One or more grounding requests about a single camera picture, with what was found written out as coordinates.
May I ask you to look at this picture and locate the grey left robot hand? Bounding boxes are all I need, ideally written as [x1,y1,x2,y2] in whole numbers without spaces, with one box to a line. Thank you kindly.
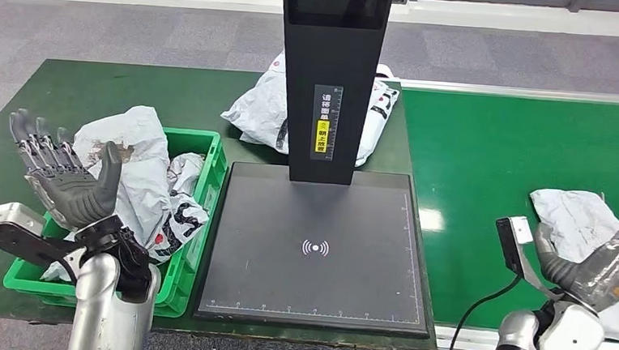
[2,106,127,234]

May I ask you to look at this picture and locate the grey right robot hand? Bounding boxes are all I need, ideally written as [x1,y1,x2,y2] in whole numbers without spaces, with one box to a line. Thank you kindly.
[528,190,619,316]

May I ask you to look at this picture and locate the plain grey-white parcel bag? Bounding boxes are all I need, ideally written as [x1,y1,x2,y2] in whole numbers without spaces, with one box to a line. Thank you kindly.
[520,187,619,342]
[66,100,177,249]

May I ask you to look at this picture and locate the white parcel with black print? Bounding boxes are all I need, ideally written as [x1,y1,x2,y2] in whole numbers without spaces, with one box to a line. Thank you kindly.
[39,143,215,292]

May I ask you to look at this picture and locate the green conveyor belt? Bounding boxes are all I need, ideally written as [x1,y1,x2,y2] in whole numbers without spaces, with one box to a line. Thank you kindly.
[382,81,619,350]

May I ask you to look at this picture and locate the white crumpled parcel bag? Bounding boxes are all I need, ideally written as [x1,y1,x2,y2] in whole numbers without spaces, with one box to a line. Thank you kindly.
[217,49,403,170]

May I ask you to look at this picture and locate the black inbound scanning machine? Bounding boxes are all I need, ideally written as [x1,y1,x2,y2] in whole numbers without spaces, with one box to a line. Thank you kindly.
[194,0,451,339]

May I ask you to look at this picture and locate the green plastic crate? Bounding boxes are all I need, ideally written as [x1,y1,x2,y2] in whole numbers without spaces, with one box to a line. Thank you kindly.
[1,118,231,321]

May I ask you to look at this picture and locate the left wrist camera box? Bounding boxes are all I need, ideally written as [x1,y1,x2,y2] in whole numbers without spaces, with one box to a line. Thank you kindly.
[0,202,50,258]

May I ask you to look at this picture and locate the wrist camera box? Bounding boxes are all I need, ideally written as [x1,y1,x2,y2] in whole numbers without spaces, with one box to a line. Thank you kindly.
[0,202,50,258]
[493,214,536,277]

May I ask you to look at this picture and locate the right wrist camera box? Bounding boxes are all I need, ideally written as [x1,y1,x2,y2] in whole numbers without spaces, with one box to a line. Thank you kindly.
[493,214,536,277]

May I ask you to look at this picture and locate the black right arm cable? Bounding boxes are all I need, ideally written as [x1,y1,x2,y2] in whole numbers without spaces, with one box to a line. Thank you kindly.
[446,271,523,350]

